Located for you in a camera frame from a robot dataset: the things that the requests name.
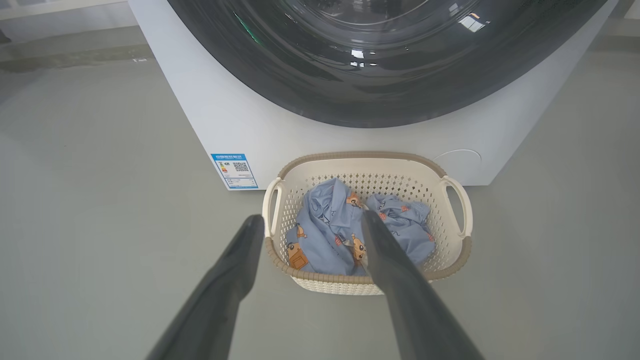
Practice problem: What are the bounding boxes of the white front-load washing machine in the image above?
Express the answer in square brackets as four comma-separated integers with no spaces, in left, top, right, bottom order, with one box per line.
[128,0,621,192]

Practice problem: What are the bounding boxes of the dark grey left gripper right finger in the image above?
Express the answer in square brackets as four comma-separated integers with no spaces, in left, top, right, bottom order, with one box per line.
[361,210,485,360]

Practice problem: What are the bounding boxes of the dark round washing machine door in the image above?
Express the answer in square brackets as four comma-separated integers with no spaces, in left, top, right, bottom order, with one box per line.
[166,0,610,129]

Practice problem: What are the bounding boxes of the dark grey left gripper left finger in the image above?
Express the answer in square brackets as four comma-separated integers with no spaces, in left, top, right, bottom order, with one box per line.
[147,215,266,360]

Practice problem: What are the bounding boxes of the blue bear print pants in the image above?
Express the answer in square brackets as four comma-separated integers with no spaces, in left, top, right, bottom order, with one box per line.
[366,194,437,266]

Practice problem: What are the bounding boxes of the round white filter cover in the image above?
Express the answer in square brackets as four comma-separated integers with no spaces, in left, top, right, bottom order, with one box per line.
[433,149,482,186]

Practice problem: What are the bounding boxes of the blue bear print shirt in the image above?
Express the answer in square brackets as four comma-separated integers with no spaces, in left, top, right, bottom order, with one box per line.
[286,178,369,277]

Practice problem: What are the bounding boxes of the cream perforated laundry basket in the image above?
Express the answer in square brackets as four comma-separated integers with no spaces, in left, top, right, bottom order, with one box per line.
[262,151,474,296]

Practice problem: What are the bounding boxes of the blue energy label sticker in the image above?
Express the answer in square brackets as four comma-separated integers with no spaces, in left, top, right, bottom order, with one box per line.
[210,153,259,191]

